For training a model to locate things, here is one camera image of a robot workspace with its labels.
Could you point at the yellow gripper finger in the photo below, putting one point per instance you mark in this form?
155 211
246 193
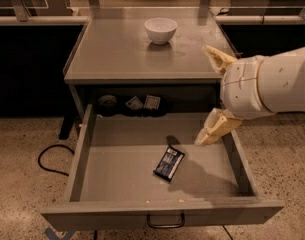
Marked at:
219 60
218 123

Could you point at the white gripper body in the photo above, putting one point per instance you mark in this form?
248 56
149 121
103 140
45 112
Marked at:
240 85

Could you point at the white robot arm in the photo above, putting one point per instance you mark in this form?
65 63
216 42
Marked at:
281 82

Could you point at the grey counter cabinet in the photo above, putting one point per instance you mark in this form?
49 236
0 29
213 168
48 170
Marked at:
114 50

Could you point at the grey open drawer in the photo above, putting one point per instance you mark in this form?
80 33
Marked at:
111 184

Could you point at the right black puck with card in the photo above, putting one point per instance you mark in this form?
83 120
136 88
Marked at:
155 106

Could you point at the black puck with card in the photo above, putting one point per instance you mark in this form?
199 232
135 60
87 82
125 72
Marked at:
131 106
155 106

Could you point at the white ceramic bowl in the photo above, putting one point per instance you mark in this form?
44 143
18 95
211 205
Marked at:
160 30

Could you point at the left black puck with card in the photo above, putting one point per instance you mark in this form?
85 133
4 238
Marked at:
131 106

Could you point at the round black white device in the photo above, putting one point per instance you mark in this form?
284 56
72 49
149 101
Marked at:
107 105

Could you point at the left dark cabinet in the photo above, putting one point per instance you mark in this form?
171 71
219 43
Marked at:
32 59

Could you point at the blue floor tape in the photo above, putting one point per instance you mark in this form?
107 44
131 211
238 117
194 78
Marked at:
51 234

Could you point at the black drawer handle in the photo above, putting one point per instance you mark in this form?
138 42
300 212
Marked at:
165 221

